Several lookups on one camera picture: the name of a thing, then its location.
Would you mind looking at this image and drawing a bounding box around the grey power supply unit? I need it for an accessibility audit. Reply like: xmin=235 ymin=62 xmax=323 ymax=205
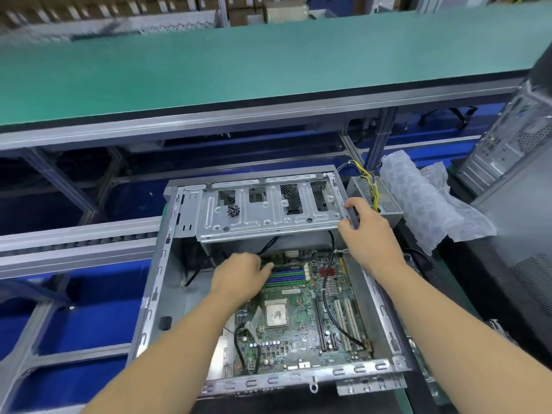
xmin=340 ymin=159 xmax=407 ymax=229

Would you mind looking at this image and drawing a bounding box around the grey computer tower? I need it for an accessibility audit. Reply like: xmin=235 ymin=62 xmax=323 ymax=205
xmin=453 ymin=47 xmax=552 ymax=200

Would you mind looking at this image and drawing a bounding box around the small gold CPU chip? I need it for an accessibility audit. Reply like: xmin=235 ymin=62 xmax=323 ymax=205
xmin=262 ymin=299 xmax=291 ymax=328

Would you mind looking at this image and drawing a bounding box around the green RAM stick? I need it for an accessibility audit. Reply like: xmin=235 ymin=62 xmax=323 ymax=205
xmin=266 ymin=263 xmax=310 ymax=286

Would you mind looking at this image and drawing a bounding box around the stack of cardboard boxes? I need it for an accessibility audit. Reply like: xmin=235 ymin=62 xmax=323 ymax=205
xmin=0 ymin=0 xmax=312 ymax=28

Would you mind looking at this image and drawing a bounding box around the black cable loop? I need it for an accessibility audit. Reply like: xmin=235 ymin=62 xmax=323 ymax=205
xmin=418 ymin=106 xmax=481 ymax=133

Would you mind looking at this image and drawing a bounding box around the green motherboard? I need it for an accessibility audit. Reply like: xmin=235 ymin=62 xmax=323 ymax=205
xmin=223 ymin=251 xmax=377 ymax=376

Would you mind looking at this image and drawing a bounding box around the person's left forearm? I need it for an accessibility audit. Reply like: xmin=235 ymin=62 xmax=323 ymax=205
xmin=82 ymin=294 xmax=244 ymax=414

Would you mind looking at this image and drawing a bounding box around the dark grey case side panel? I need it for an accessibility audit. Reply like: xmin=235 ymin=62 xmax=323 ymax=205
xmin=470 ymin=142 xmax=552 ymax=342

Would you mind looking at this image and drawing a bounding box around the green conveyor belt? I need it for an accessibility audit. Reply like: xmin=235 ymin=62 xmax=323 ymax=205
xmin=0 ymin=2 xmax=552 ymax=130

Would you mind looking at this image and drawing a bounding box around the person's right hand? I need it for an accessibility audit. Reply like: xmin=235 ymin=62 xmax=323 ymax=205
xmin=335 ymin=196 xmax=405 ymax=275

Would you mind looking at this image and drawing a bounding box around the person's left hand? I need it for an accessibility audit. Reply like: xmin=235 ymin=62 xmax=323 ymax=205
xmin=209 ymin=251 xmax=275 ymax=308

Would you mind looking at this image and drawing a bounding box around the white bubble wrap bag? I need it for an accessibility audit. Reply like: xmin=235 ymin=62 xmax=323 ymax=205
xmin=379 ymin=151 xmax=498 ymax=255

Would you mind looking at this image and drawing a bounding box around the aluminium roller conveyor rail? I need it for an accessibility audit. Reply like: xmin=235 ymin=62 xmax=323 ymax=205
xmin=0 ymin=216 xmax=165 ymax=281

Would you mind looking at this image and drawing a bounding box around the black and silver computer case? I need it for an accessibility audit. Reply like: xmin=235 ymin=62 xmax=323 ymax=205
xmin=128 ymin=166 xmax=412 ymax=400

